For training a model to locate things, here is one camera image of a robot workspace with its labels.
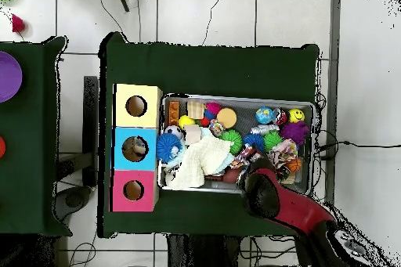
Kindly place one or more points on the cream waffle cloth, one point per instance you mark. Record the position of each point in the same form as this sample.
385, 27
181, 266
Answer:
200, 160

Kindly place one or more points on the colourful polka dot cloth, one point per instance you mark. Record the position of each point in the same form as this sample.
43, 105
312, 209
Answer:
283, 151

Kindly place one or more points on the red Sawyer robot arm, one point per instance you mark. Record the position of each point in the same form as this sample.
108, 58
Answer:
297, 210

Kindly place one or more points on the shallow clear mesh bin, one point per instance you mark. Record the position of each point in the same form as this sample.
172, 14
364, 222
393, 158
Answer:
247, 104

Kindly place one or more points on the plain wooden cube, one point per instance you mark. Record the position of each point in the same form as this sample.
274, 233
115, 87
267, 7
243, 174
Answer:
191, 134

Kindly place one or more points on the yellow tennis ball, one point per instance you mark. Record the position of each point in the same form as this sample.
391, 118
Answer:
185, 120

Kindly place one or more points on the small soccer ball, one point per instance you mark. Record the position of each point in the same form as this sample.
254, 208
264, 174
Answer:
174, 129

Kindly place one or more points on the large blue spiky ball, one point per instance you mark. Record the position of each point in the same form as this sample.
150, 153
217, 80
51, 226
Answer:
169, 147

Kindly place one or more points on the mint green waffle cloth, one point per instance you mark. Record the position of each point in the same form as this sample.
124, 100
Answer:
225, 163

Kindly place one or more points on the dark green table cloth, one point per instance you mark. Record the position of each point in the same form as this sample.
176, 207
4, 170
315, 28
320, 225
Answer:
31, 170
203, 69

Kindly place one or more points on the blue globe ball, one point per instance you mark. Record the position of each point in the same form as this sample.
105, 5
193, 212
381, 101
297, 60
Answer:
264, 115

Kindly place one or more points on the purple spiky toy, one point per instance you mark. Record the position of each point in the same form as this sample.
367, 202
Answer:
294, 132

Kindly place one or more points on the yellow smiley ball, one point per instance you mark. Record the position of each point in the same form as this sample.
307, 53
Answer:
296, 115

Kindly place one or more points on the red ball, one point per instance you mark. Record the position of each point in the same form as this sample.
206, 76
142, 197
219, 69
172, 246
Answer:
2, 147

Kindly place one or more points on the purple bowl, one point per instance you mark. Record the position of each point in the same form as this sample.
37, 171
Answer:
9, 76

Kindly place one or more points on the small red floor toy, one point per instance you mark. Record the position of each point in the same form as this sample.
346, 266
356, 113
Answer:
17, 24

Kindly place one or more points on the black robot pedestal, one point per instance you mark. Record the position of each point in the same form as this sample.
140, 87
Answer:
194, 254

